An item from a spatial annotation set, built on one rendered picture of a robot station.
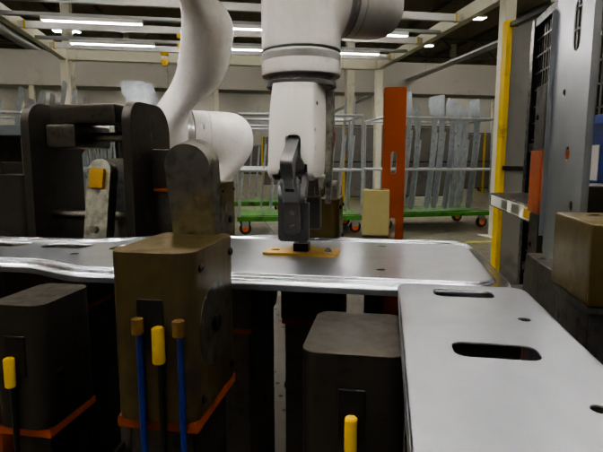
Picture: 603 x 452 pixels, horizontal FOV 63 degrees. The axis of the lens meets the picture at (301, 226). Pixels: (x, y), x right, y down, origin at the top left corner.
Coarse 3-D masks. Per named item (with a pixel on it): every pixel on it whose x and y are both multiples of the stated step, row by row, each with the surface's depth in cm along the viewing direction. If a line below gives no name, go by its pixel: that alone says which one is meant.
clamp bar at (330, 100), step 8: (328, 96) 67; (328, 104) 67; (328, 112) 67; (328, 120) 67; (328, 128) 67; (328, 136) 67; (328, 144) 67; (328, 152) 67; (328, 160) 67; (328, 168) 67; (328, 176) 67; (328, 184) 67; (328, 192) 67; (328, 200) 67
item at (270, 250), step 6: (294, 246) 55; (300, 246) 55; (306, 246) 55; (264, 252) 55; (270, 252) 54; (276, 252) 54; (282, 252) 54; (288, 252) 54; (294, 252) 54; (300, 252) 54; (306, 252) 54; (312, 252) 54; (318, 252) 54; (324, 252) 54; (330, 252) 54; (336, 252) 54
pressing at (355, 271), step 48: (0, 240) 64; (48, 240) 64; (96, 240) 63; (240, 240) 64; (336, 240) 64; (384, 240) 63; (432, 240) 62; (240, 288) 45; (288, 288) 44; (336, 288) 43; (384, 288) 43
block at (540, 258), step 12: (528, 264) 55; (540, 264) 51; (528, 276) 55; (540, 276) 50; (528, 288) 55; (540, 288) 50; (552, 288) 47; (540, 300) 50; (552, 300) 47; (552, 312) 47; (528, 348) 56; (528, 360) 56
